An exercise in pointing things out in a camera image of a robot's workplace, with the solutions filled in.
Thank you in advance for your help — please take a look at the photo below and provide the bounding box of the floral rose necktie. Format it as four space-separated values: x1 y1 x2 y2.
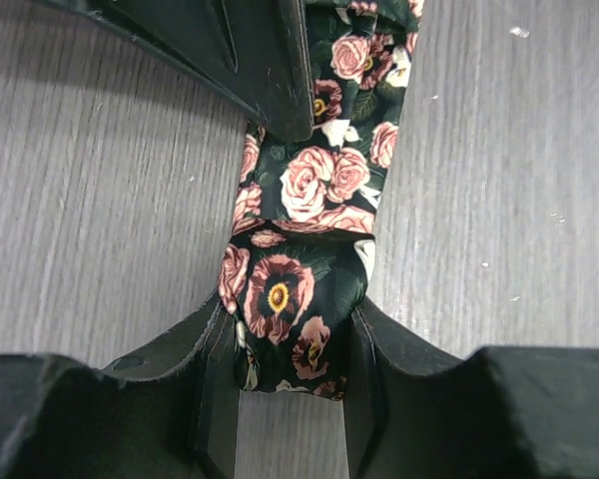
218 1 423 400

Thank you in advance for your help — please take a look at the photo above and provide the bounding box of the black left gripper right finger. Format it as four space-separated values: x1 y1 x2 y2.
343 300 599 478

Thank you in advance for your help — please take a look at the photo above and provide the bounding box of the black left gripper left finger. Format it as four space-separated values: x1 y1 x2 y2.
0 295 239 478

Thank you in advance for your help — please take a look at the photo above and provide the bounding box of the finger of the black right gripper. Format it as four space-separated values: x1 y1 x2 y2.
49 0 313 142

